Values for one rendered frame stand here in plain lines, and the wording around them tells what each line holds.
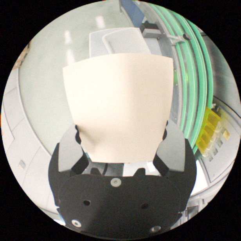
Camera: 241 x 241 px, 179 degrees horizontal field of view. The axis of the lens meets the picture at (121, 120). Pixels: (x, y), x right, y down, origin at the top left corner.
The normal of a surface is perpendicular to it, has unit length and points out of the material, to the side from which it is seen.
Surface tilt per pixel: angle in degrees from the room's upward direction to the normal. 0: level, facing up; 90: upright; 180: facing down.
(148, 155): 0
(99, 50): 0
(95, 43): 0
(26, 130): 90
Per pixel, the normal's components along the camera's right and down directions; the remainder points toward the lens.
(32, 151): 0.97, -0.18
